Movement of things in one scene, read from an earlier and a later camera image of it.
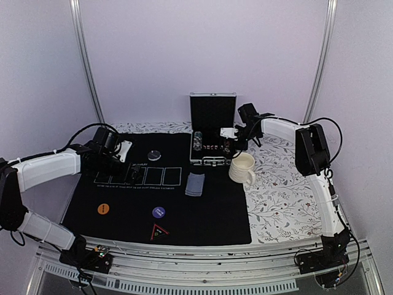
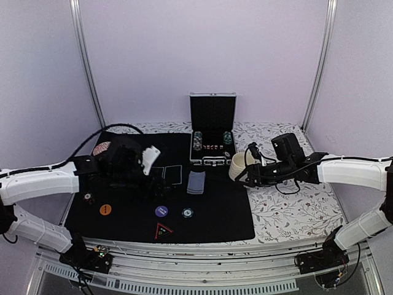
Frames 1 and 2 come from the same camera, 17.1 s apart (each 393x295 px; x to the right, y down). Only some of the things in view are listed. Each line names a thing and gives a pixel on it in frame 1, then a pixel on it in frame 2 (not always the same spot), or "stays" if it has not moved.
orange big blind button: x=103 y=208 stays
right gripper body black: x=247 y=136 -> x=284 y=173
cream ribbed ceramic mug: x=241 y=168 stays
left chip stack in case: x=198 y=142 stays
